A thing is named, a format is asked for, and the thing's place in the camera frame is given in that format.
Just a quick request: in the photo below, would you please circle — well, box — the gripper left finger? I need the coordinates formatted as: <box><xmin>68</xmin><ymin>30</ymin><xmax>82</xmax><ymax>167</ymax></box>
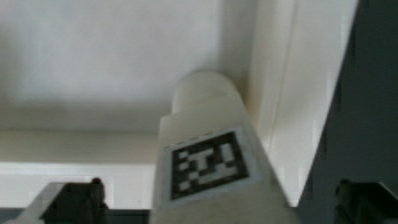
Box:
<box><xmin>11</xmin><ymin>178</ymin><xmax>109</xmax><ymax>224</ymax></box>

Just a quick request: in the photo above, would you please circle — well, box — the white square tabletop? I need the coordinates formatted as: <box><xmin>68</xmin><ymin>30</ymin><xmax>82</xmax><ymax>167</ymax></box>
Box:
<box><xmin>0</xmin><ymin>0</ymin><xmax>359</xmax><ymax>209</ymax></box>

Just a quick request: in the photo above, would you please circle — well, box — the white table leg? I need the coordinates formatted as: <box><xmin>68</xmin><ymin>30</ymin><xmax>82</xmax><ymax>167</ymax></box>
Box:
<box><xmin>149</xmin><ymin>71</ymin><xmax>301</xmax><ymax>224</ymax></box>

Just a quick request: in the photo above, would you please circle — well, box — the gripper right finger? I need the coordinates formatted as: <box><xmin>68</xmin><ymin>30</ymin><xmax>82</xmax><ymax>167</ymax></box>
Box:
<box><xmin>334</xmin><ymin>179</ymin><xmax>398</xmax><ymax>224</ymax></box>

